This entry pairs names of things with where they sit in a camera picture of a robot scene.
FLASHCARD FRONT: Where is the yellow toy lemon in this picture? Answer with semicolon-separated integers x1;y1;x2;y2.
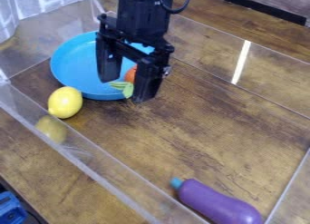
47;86;85;119

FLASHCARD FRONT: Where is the clear acrylic enclosure wall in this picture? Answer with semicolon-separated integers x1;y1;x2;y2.
0;0;310;224

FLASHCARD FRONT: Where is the blue round plastic tray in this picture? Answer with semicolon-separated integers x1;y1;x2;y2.
50;31;157;102

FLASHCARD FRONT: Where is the blue object at corner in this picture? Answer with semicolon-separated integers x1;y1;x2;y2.
0;191;27;224

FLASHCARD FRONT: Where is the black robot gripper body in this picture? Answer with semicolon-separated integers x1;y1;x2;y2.
97;0;176;63

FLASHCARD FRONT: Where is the orange toy carrot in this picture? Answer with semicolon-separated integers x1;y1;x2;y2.
110;66;137;99

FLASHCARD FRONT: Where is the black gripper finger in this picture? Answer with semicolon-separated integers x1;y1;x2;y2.
133;52;172;103
97;34;124;83

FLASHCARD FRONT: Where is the purple toy eggplant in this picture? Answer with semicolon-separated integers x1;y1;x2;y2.
170;178;264;224

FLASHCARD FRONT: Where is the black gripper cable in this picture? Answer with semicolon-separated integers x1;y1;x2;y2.
160;0;192;15

